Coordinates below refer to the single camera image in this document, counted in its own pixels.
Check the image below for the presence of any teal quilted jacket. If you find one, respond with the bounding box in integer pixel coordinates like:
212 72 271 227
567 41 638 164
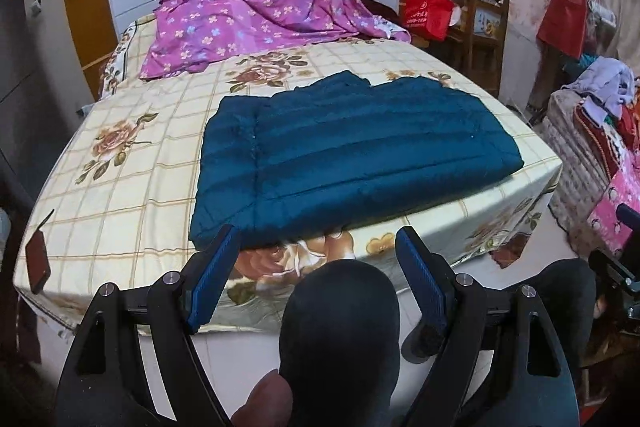
189 71 525 252

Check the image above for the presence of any wooden chair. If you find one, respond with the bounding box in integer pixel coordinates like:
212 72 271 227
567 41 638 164
440 0 512 98

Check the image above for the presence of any bed with cream floral sheet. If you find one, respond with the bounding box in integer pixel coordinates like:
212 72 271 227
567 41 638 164
12 13 563 338

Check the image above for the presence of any grey quilted cover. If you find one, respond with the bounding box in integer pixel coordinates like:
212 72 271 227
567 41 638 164
542 88 617 259

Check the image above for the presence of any red embroidered blanket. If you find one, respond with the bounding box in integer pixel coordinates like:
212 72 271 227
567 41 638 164
572 101 640 180

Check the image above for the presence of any grey cabinet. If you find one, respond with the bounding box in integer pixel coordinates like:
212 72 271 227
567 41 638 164
0 0 98 208

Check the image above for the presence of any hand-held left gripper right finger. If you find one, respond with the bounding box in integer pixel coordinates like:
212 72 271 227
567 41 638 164
395 227 587 427

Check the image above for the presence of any lavender garment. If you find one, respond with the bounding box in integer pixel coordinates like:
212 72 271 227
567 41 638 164
561 57 637 128

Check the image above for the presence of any person's brown shoe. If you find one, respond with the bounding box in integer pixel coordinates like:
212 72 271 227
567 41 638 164
230 368 294 427

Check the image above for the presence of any red shopping bag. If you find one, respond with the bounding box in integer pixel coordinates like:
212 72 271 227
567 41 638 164
402 0 457 42

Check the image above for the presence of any dark red wallet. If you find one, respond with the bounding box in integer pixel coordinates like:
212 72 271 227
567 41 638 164
25 208 56 296

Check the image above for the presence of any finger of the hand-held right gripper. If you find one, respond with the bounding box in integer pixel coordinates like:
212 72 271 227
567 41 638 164
587 249 640 310
615 203 640 233

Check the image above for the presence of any pink printed bag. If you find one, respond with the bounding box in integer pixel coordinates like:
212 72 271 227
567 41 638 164
586 156 640 259

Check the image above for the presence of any person's left leg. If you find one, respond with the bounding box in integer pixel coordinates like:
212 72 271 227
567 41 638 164
277 258 402 427

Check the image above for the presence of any red hanging garment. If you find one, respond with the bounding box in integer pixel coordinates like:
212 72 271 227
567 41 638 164
537 0 592 60

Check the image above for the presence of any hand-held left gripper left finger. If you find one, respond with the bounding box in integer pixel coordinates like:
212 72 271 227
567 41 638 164
52 223 243 427

